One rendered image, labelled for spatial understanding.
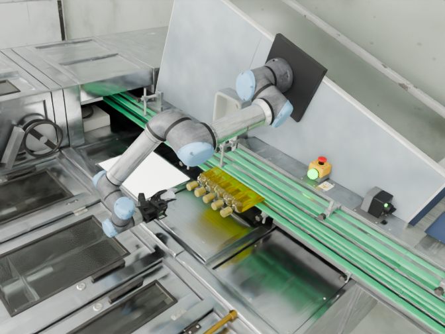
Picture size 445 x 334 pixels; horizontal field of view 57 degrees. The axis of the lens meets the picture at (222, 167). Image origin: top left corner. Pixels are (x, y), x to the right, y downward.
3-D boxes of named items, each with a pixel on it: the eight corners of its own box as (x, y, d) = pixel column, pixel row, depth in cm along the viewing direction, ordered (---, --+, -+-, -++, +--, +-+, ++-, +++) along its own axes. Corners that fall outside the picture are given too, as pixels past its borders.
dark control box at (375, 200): (370, 200, 170) (359, 208, 164) (376, 185, 165) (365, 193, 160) (388, 211, 165) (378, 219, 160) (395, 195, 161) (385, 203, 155)
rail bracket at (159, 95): (165, 107, 249) (134, 116, 235) (166, 81, 240) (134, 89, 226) (171, 110, 246) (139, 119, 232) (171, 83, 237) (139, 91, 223)
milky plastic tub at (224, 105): (223, 125, 221) (211, 130, 215) (228, 87, 208) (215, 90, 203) (246, 139, 211) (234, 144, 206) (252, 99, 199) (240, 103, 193)
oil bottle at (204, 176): (226, 169, 211) (195, 184, 198) (228, 160, 208) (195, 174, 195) (234, 174, 208) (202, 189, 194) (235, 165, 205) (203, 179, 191)
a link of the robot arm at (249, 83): (261, 59, 171) (238, 65, 163) (281, 81, 167) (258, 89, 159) (250, 80, 180) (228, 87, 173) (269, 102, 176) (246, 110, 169)
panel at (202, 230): (146, 148, 243) (94, 167, 222) (146, 144, 242) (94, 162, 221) (258, 231, 193) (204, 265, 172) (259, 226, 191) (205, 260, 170)
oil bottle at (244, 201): (259, 192, 198) (228, 209, 185) (261, 183, 195) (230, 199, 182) (268, 198, 195) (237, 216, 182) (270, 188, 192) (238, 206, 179)
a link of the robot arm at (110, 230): (112, 232, 157) (109, 242, 164) (137, 221, 164) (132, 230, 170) (102, 216, 160) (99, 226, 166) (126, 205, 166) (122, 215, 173)
